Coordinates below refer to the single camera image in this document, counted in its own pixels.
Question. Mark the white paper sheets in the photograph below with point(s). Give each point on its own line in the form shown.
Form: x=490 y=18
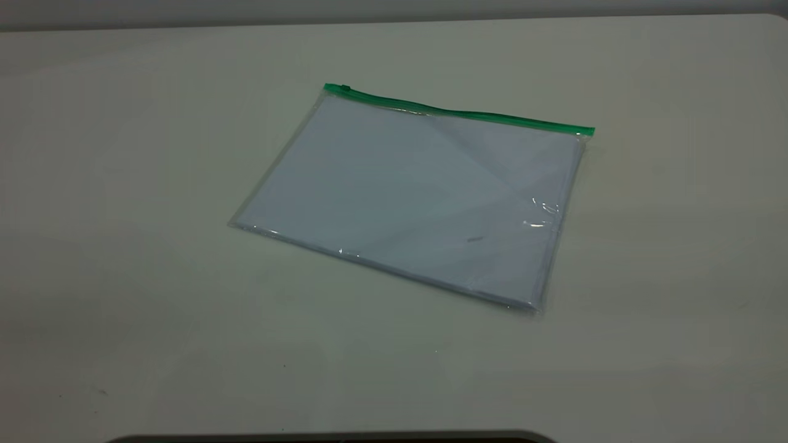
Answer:
x=406 y=197

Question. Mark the clear bag with green zipper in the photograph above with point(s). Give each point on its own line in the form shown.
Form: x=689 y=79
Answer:
x=418 y=197

